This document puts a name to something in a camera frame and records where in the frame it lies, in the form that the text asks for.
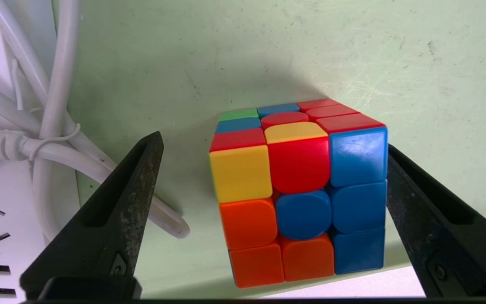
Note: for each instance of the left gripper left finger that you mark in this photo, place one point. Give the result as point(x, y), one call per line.
point(99, 240)

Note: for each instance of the light green plastic tray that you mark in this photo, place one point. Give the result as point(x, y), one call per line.
point(226, 50)

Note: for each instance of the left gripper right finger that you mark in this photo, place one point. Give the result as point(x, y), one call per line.
point(458, 253)

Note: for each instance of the multicoloured puzzle cube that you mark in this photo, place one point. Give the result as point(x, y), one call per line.
point(298, 190)

